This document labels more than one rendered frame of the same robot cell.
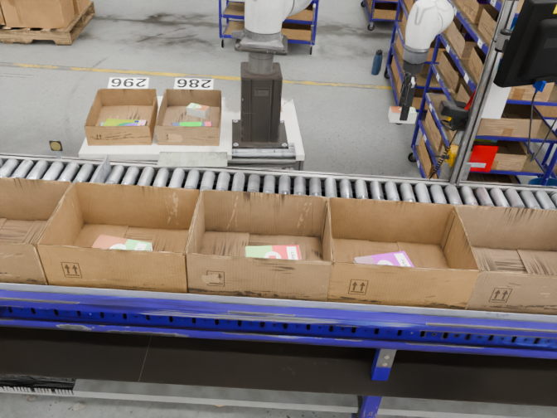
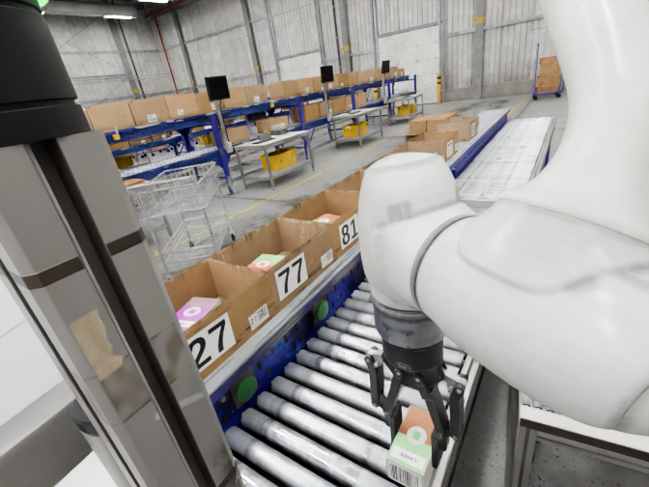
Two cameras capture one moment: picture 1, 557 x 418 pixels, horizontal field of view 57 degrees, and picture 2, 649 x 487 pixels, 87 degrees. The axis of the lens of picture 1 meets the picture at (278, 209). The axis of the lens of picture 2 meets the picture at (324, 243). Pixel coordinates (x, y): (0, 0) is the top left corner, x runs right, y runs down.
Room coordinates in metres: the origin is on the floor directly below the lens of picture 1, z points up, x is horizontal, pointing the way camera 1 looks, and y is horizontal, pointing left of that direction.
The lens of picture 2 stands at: (2.01, -0.79, 1.55)
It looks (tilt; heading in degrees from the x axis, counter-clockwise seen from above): 25 degrees down; 127
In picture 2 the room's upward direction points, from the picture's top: 9 degrees counter-clockwise
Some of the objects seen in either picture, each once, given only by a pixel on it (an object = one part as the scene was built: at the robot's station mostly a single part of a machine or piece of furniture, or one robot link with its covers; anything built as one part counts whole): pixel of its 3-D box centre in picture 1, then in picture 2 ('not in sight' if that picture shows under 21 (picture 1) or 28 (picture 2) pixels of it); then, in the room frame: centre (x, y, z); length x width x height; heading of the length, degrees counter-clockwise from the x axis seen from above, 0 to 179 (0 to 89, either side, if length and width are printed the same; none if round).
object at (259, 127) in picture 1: (259, 103); not in sight; (2.16, 0.11, 0.91); 0.26 x 0.26 x 0.33; 6
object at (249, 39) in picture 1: (258, 34); not in sight; (2.16, 0.13, 1.23); 0.22 x 0.18 x 0.06; 92
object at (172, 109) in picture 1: (191, 116); not in sight; (2.21, 0.45, 0.80); 0.38 x 0.28 x 0.10; 5
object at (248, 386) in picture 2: not in sight; (247, 389); (1.35, -0.39, 0.81); 0.07 x 0.01 x 0.07; 90
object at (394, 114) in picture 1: (402, 114); (416, 446); (1.88, -0.47, 1.04); 0.10 x 0.06 x 0.05; 90
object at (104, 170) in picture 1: (92, 195); not in sight; (1.58, 0.73, 0.76); 0.46 x 0.01 x 0.09; 0
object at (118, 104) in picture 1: (123, 115); not in sight; (2.17, 0.76, 0.80); 0.38 x 0.28 x 0.10; 8
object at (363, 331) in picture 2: (267, 213); (389, 339); (1.59, 0.04, 0.72); 0.52 x 0.05 x 0.05; 0
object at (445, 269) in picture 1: (393, 253); (194, 318); (1.14, -0.35, 0.96); 0.39 x 0.29 x 0.17; 90
